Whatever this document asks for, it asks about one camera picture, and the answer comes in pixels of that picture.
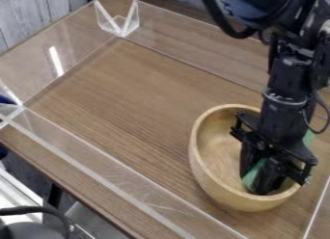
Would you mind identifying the green rectangular block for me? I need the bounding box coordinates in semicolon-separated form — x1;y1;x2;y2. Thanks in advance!
239;130;318;196

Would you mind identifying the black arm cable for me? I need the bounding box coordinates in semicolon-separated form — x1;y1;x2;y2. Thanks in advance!
302;93;330;135

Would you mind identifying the clear acrylic corner bracket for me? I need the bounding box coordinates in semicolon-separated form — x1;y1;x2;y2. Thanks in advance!
92;0;140;38

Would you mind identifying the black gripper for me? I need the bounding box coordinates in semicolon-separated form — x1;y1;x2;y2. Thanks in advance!
229;91;315;196

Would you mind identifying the black table leg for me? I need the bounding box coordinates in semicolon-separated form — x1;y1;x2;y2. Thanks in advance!
48;184;62;208

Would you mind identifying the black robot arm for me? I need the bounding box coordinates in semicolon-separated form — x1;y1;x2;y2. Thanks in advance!
201;0;330;195

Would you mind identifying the brown wooden bowl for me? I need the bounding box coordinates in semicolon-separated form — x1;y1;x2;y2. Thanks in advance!
188;104;300;212

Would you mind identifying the black cable loop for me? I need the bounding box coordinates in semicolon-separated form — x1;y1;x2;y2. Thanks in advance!
0;206;74;239

